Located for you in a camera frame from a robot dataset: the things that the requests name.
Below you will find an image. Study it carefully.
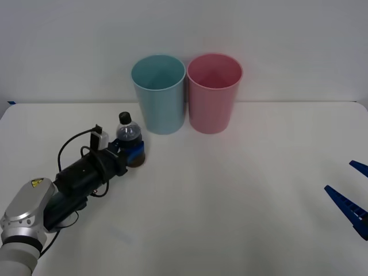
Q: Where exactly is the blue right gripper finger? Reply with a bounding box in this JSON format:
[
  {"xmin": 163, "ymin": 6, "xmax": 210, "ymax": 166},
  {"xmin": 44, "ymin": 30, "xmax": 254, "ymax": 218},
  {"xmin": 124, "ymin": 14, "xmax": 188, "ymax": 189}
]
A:
[
  {"xmin": 324, "ymin": 185, "xmax": 368, "ymax": 242},
  {"xmin": 348, "ymin": 160, "xmax": 368, "ymax": 177}
]

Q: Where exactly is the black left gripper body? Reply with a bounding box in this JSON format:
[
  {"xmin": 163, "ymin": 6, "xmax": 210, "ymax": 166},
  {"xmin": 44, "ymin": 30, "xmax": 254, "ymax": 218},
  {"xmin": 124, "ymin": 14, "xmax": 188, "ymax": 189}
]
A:
[{"xmin": 96, "ymin": 145, "xmax": 129, "ymax": 182}]

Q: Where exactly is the dark drink plastic bottle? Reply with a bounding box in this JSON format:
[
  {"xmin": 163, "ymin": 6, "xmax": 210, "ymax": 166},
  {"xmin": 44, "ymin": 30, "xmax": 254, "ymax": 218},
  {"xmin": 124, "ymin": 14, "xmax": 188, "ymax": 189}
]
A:
[{"xmin": 116, "ymin": 111, "xmax": 147, "ymax": 168}]

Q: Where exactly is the pale blue plastic bin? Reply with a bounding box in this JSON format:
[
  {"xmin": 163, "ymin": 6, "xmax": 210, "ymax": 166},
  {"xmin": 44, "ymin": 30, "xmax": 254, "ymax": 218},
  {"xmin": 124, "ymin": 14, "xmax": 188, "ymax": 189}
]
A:
[{"xmin": 131, "ymin": 54, "xmax": 186, "ymax": 135}]

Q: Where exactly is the pink plastic bin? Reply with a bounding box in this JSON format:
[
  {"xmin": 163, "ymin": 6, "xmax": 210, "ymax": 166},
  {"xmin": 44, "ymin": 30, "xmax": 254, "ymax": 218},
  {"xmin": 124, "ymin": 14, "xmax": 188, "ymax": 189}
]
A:
[{"xmin": 186, "ymin": 52, "xmax": 244, "ymax": 135}]

